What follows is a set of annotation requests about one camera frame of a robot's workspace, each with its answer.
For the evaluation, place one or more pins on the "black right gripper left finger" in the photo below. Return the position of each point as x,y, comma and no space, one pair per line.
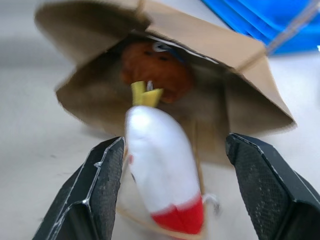
95,195

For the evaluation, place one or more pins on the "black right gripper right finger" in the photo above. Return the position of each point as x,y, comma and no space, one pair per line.
270,190

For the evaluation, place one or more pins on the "white and red plush toy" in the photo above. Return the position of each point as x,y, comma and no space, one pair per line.
162,160

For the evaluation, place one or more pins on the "brown paper bag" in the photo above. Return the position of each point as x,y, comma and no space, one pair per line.
225,75

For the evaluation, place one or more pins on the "brown plush toy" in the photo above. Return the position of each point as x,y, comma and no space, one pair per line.
160,70

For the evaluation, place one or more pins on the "blue plastic bin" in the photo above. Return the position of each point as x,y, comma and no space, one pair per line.
270,20

